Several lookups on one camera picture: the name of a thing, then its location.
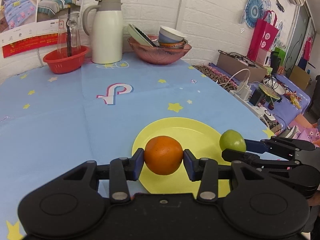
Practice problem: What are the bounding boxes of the white thermos jug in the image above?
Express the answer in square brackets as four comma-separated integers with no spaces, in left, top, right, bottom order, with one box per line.
[82,0,123,64]

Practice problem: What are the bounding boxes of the orange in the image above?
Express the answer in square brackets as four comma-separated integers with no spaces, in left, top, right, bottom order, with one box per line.
[144,135,183,176]

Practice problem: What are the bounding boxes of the yellow plastic plate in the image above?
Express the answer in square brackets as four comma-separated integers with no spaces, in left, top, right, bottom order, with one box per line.
[132,117,231,196]

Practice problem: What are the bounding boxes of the pink leaf bowl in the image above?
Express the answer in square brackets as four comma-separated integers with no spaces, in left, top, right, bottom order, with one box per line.
[127,37,192,65]

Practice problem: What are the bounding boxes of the blue star tablecloth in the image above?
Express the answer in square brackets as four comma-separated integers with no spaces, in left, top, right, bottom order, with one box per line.
[1,54,272,239]

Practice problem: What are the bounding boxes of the purple bed sheet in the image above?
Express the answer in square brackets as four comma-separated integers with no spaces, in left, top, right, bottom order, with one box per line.
[210,63,311,134]

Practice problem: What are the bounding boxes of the round green fruit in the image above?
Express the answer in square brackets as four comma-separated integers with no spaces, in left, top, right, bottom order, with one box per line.
[219,129,246,152]

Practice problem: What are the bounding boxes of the red plastic basket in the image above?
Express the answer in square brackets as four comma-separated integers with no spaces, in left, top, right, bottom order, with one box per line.
[43,46,90,74]

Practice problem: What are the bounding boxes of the green tilted plate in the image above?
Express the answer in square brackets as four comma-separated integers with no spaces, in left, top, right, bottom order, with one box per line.
[127,24,156,47]

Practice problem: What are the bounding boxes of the white charger with cable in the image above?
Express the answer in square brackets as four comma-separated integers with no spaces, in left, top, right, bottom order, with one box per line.
[225,68,251,100]

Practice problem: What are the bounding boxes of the brown cardboard box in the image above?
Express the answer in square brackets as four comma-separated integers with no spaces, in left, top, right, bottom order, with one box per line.
[216,50,267,83]

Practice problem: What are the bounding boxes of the stacked blue white bowls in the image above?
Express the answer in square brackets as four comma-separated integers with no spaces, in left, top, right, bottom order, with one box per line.
[158,25,187,48]

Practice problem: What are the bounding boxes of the white power strip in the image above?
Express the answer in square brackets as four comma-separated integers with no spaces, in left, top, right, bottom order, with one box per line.
[229,90,276,122]

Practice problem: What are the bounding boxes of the bedding wall poster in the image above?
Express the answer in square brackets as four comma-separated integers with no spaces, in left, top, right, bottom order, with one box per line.
[1,0,82,58]

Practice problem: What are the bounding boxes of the blue paper fan decoration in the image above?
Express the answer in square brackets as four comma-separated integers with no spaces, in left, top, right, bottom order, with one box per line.
[240,0,264,29]

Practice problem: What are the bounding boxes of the clear glass cup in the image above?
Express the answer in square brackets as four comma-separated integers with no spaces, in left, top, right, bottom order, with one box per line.
[57,12,81,59]

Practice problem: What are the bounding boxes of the pink gift bag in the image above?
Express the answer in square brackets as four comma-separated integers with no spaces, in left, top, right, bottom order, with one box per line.
[247,10,279,61]

